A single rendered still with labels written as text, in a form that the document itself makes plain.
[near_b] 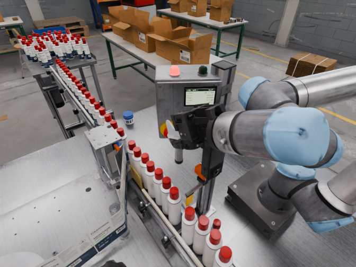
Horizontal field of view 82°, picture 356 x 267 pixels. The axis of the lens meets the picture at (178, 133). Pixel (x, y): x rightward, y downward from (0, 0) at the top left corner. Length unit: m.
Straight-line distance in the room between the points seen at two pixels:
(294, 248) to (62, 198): 0.99
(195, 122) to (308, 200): 0.51
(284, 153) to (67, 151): 1.25
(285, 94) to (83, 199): 0.89
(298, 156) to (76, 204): 0.92
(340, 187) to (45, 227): 1.04
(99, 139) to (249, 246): 0.73
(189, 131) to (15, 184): 1.09
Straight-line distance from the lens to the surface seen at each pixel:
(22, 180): 1.35
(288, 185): 0.83
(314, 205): 0.79
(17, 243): 1.06
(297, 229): 1.07
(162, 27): 2.85
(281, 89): 0.46
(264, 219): 0.94
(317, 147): 0.30
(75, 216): 1.01
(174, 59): 2.40
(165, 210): 0.89
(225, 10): 4.77
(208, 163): 0.43
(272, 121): 0.29
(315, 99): 0.51
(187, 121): 0.41
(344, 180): 0.76
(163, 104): 0.54
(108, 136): 0.89
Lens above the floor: 1.69
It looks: 40 degrees down
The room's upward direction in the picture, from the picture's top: straight up
